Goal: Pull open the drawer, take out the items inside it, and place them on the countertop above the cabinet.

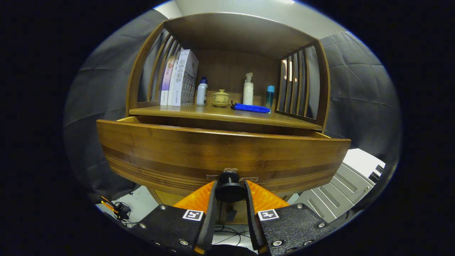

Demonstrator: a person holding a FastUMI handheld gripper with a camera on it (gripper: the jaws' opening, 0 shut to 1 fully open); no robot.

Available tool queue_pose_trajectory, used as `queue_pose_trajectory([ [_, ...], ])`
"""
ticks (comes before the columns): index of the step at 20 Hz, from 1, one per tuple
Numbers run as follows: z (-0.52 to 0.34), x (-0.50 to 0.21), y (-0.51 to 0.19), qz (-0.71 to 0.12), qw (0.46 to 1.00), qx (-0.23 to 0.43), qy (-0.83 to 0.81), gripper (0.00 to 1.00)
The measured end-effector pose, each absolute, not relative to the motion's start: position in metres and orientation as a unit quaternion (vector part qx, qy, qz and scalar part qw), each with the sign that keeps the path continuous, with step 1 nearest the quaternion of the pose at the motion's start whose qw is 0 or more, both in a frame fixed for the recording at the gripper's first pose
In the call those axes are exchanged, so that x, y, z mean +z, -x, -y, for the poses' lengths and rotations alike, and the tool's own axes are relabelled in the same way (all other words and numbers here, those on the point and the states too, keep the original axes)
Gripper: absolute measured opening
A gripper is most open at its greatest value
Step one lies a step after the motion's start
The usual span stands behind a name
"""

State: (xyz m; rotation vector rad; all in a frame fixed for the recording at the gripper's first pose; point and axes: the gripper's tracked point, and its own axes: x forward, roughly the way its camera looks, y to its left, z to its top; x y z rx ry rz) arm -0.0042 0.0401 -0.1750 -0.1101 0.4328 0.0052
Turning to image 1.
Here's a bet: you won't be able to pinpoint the wooden countertop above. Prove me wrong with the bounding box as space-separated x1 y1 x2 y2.
129 91 323 131

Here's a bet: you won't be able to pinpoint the brown wooden drawer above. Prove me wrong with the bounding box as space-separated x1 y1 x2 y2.
96 116 352 198

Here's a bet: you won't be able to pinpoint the blue folded cloth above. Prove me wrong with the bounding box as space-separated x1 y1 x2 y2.
231 101 271 113

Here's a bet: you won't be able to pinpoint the thin white book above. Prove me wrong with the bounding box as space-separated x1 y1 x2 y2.
167 53 182 106

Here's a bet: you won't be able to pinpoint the white pump bottle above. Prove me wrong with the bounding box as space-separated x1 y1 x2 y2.
243 73 254 106

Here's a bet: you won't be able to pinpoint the black and orange device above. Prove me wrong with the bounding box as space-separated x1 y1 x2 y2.
99 195 131 221

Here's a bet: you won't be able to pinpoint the purple book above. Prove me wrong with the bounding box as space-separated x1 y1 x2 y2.
160 55 176 106

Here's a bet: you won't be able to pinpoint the brown wooden cabinet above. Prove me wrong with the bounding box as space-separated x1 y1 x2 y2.
96 12 352 224

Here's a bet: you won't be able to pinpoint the beige lidded tea cup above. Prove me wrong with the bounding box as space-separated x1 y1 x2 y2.
212 89 231 104

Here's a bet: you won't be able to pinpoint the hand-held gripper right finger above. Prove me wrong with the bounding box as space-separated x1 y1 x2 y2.
244 180 334 256

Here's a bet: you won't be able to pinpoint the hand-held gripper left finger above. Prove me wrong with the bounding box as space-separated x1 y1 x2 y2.
130 180 218 255

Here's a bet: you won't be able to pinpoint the thick white patterned book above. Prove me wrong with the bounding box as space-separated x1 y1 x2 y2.
171 49 199 107

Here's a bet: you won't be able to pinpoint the black floor cables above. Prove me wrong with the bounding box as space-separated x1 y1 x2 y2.
213 223 253 246

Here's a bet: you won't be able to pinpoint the white bottle dark blue cap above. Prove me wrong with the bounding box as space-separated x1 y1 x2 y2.
196 76 208 107

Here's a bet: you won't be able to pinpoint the white drawer unit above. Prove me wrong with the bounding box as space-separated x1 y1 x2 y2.
291 148 386 223

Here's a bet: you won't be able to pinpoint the black round drawer knob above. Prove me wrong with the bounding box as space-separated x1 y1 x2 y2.
215 171 246 203

